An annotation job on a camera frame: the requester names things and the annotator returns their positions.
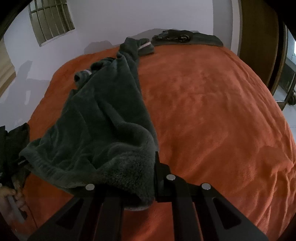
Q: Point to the orange fleece bed blanket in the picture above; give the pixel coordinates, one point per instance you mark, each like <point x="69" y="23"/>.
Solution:
<point x="216" y="122"/>

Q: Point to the dark folded clothes pile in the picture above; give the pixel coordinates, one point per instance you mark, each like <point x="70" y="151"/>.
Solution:
<point x="185" y="37"/>

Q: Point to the person's left hand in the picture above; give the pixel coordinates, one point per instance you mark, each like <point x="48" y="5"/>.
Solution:
<point x="12" y="200"/>

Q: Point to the dark grey fleece garment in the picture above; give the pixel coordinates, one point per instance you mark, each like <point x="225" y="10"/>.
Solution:
<point x="104" y="135"/>

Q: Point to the barred window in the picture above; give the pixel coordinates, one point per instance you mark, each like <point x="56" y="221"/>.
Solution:
<point x="50" y="19"/>

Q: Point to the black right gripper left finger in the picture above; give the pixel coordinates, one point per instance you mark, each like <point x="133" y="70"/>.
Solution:
<point x="90" y="215"/>

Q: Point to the beige curtain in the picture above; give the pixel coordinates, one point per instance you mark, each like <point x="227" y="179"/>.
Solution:
<point x="7" y="69"/>

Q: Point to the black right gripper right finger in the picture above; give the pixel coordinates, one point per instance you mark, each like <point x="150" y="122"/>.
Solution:
<point x="200" y="212"/>

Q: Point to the brown wooden door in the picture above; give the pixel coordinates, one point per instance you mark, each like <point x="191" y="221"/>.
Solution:
<point x="264" y="39"/>

